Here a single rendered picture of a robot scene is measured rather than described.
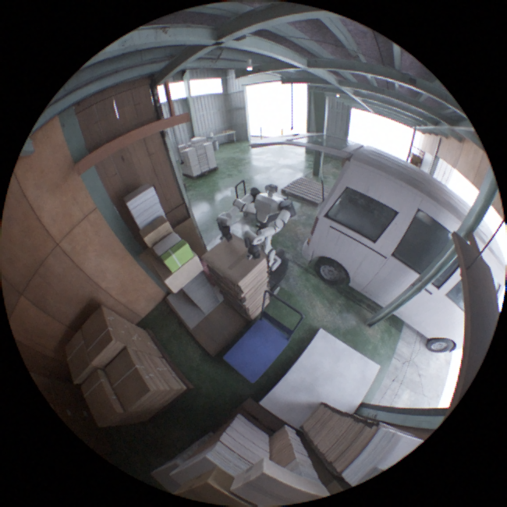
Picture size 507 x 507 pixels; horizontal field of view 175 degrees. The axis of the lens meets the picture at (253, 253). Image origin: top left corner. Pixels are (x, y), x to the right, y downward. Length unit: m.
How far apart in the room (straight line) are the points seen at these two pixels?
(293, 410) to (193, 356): 1.45
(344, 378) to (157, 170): 3.24
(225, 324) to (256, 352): 0.57
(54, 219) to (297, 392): 3.13
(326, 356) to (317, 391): 0.46
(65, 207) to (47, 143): 0.67
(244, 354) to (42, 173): 2.83
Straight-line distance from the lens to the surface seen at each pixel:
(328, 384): 2.27
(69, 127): 1.96
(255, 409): 2.19
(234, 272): 1.37
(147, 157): 1.95
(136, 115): 1.96
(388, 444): 1.14
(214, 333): 2.28
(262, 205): 1.62
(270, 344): 2.06
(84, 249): 2.12
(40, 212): 2.06
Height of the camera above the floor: 2.22
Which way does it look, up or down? 50 degrees down
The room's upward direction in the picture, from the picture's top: 6 degrees counter-clockwise
